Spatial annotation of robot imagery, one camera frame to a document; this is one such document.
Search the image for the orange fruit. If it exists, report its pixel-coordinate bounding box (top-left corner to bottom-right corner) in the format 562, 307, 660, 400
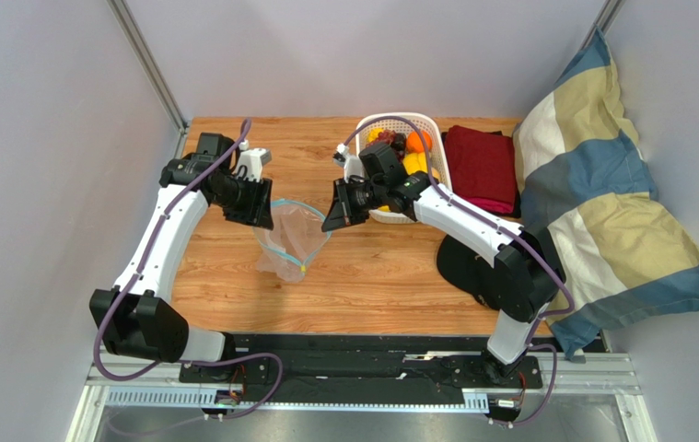
405, 131, 433, 154

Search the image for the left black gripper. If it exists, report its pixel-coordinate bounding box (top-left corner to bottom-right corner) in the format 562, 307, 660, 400
212, 173, 274, 231

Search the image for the clear zip top bag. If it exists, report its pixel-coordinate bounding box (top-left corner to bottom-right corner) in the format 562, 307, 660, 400
253, 199, 331, 283

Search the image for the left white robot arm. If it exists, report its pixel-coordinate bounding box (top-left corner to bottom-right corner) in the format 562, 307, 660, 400
89, 133, 274, 363

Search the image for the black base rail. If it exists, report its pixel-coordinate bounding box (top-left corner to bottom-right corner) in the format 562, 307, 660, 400
179, 333, 546, 406

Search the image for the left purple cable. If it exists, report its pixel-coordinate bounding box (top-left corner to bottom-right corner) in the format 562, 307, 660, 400
91, 117, 284, 423

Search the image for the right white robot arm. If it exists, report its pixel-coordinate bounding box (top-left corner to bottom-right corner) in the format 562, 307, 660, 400
321, 144, 565, 366

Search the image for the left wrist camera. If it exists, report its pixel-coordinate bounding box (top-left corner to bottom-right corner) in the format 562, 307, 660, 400
234, 140, 272, 182

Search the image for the black baseball cap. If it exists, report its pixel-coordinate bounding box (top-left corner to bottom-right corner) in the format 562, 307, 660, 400
436, 236, 500, 310

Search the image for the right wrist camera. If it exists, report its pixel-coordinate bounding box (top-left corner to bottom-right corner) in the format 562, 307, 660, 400
332, 144, 365, 181

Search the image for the yellow banana bunch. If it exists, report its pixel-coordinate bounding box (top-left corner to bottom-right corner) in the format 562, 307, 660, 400
402, 152, 441, 182

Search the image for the folded red cloth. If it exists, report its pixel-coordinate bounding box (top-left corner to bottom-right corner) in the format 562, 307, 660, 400
441, 125, 520, 218

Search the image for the white plastic basket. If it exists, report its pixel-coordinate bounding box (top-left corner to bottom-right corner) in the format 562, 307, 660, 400
353, 111, 452, 190

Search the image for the striped blue yellow pillow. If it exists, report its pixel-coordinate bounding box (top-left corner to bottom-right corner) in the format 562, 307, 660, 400
513, 30, 699, 357

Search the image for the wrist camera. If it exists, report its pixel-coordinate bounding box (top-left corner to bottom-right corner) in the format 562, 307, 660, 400
332, 144, 365, 181
234, 140, 272, 182

